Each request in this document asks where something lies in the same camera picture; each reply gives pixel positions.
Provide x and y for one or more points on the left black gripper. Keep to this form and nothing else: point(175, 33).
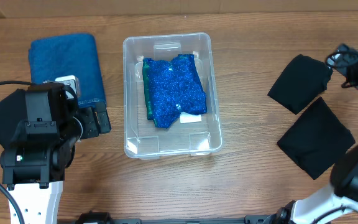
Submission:
point(92, 128)

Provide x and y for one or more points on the black cloth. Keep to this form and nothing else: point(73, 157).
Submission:
point(302, 80)
point(12, 111)
point(317, 140)

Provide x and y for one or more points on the blue sequin glitter garment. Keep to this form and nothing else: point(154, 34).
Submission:
point(172, 88)

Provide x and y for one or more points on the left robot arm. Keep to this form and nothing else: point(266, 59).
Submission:
point(42, 147)

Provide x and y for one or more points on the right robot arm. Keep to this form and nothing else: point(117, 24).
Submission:
point(334, 200)

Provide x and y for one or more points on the clear plastic storage bin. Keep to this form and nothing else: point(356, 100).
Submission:
point(142, 139)

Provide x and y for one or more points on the folded blue denim jeans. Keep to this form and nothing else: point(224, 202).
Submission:
point(65, 55)

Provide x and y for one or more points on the white label in bin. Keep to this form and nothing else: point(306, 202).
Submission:
point(189, 118)

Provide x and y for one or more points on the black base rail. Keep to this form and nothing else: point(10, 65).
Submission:
point(104, 217)

